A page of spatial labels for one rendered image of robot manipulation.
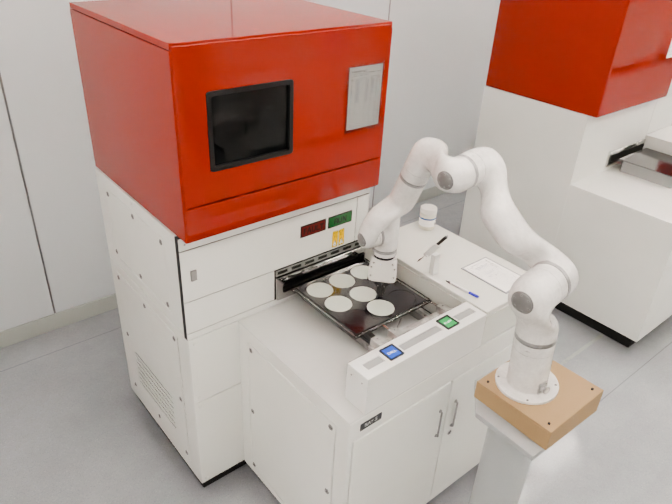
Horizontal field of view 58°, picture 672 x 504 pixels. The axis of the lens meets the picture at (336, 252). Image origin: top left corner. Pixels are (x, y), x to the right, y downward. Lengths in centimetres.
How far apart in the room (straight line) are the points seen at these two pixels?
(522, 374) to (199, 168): 113
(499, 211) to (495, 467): 88
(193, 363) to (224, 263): 39
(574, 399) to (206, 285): 122
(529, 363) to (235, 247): 101
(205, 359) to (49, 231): 149
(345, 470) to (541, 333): 74
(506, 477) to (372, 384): 60
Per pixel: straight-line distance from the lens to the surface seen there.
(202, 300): 209
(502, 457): 211
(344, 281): 230
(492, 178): 177
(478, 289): 224
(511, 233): 172
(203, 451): 255
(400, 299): 223
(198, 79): 174
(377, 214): 197
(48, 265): 355
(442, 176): 169
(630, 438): 332
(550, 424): 189
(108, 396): 323
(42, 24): 318
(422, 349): 191
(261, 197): 197
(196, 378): 228
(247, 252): 210
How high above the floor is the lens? 215
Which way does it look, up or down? 30 degrees down
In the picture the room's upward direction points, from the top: 3 degrees clockwise
